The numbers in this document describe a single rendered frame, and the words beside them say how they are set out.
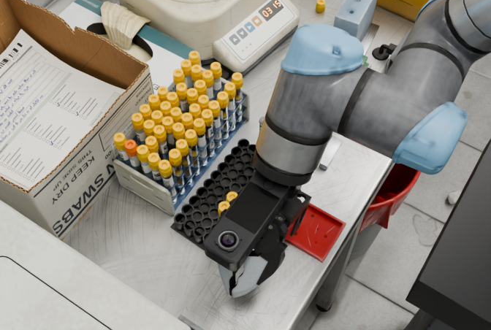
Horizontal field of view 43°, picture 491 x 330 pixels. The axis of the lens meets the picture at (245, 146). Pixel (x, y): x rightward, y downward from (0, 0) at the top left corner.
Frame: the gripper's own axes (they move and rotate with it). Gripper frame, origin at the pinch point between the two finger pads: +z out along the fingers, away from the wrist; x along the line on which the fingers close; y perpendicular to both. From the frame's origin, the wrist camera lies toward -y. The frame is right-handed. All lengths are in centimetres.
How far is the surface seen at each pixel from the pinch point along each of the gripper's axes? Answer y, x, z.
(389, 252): 98, -12, 50
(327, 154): 24.6, 0.3, -10.4
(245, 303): 3.1, -1.6, 3.5
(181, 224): 5.3, 11.6, -0.5
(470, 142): 140, -17, 26
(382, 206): 66, -7, 18
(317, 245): 13.7, -5.5, -2.8
